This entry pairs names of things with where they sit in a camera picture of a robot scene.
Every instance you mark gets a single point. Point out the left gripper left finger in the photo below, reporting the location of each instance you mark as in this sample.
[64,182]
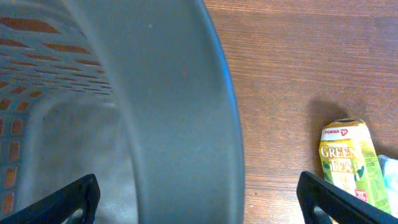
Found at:
[83,194]

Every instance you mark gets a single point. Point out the green tissue pack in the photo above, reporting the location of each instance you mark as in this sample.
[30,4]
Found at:
[389,169]

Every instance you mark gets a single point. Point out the green tea carton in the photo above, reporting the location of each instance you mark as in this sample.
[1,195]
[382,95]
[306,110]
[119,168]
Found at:
[349,161]

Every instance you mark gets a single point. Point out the grey plastic basket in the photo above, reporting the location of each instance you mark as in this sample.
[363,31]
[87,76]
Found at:
[137,93]

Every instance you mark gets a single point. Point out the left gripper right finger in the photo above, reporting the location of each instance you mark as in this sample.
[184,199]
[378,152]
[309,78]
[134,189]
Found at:
[322,202]

